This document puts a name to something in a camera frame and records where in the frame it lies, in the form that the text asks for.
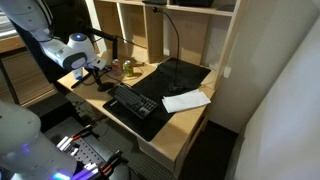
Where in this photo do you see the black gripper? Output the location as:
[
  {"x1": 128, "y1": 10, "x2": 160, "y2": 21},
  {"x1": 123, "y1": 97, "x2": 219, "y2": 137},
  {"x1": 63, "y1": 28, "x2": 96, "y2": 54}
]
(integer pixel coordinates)
[{"x1": 89, "y1": 67, "x2": 106, "y2": 89}]

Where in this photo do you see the large black desk mat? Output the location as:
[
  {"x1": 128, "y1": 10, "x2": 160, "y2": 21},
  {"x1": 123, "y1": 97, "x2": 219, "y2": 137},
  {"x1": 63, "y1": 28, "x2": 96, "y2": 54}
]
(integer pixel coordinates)
[{"x1": 102, "y1": 57, "x2": 212, "y2": 143}]

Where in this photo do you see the white wall socket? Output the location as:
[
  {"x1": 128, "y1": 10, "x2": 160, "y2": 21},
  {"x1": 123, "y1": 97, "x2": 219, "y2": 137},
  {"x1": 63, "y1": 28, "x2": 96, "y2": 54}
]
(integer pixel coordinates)
[{"x1": 222, "y1": 65, "x2": 233, "y2": 80}]

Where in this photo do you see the black gooseneck desk lamp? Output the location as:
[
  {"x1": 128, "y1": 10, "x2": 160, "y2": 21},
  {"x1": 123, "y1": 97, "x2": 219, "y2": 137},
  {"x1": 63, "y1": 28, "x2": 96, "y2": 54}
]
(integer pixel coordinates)
[{"x1": 152, "y1": 6, "x2": 186, "y2": 95}]

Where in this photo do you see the small pink bottle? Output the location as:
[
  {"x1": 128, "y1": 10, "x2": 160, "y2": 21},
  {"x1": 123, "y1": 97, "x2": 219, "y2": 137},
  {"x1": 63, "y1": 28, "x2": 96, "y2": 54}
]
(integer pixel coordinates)
[{"x1": 111, "y1": 58, "x2": 122, "y2": 76}]

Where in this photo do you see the black box on shelf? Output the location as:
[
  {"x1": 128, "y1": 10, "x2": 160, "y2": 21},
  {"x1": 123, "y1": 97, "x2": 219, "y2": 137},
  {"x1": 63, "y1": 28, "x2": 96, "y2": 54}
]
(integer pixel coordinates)
[{"x1": 174, "y1": 0, "x2": 215, "y2": 9}]

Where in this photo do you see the black computer mouse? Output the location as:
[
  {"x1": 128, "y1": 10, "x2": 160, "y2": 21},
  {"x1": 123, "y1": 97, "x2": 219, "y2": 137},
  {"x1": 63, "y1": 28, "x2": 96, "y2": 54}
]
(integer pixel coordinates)
[{"x1": 97, "y1": 82, "x2": 116, "y2": 93}]

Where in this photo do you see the silver metal bracket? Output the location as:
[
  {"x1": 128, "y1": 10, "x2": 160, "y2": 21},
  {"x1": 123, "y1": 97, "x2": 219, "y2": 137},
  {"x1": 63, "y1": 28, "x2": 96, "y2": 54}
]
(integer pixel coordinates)
[{"x1": 55, "y1": 134, "x2": 81, "y2": 158}]

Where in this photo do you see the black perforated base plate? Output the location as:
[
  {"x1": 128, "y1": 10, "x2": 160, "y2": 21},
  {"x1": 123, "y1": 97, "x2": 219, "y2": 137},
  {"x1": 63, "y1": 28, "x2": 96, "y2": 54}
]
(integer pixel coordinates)
[{"x1": 43, "y1": 116, "x2": 134, "y2": 180}]

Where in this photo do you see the wooden slatted panel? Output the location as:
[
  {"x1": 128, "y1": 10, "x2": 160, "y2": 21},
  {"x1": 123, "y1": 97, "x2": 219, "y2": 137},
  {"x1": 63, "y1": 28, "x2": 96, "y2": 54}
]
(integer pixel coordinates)
[{"x1": 0, "y1": 49, "x2": 58, "y2": 108}]

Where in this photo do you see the black clamp with orange handle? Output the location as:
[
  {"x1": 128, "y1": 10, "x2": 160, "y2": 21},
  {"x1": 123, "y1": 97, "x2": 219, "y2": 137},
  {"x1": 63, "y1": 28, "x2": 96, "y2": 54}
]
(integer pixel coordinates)
[
  {"x1": 98, "y1": 149, "x2": 129, "y2": 176},
  {"x1": 66, "y1": 123, "x2": 98, "y2": 142}
]

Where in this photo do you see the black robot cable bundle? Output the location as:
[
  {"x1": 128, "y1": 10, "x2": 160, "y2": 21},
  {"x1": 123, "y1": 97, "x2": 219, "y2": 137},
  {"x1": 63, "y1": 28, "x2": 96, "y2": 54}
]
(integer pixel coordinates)
[{"x1": 34, "y1": 0, "x2": 56, "y2": 43}]

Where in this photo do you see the black mechanical keyboard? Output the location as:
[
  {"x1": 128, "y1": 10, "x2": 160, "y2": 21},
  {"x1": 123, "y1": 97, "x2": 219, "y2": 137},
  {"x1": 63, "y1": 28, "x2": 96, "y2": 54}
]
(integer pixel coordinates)
[{"x1": 107, "y1": 82, "x2": 159, "y2": 120}]

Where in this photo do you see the black flat bar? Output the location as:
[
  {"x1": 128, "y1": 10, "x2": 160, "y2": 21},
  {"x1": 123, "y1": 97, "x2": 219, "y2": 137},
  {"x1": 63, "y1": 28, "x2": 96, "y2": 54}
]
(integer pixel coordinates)
[{"x1": 70, "y1": 74, "x2": 90, "y2": 90}]

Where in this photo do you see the wooden desk with shelves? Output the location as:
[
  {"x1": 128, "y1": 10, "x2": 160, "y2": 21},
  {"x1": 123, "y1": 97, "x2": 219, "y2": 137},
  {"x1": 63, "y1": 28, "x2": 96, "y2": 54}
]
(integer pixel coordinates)
[{"x1": 56, "y1": 0, "x2": 249, "y2": 179}]

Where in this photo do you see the white folded paper towel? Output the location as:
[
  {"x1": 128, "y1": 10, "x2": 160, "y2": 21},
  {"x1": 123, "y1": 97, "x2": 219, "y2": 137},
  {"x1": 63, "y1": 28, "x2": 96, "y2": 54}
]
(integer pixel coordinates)
[{"x1": 161, "y1": 88, "x2": 212, "y2": 114}]

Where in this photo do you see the thin black flat device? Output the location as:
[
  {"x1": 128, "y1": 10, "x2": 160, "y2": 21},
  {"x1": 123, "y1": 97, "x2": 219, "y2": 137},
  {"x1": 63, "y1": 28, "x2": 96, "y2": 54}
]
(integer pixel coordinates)
[{"x1": 142, "y1": 0, "x2": 168, "y2": 6}]

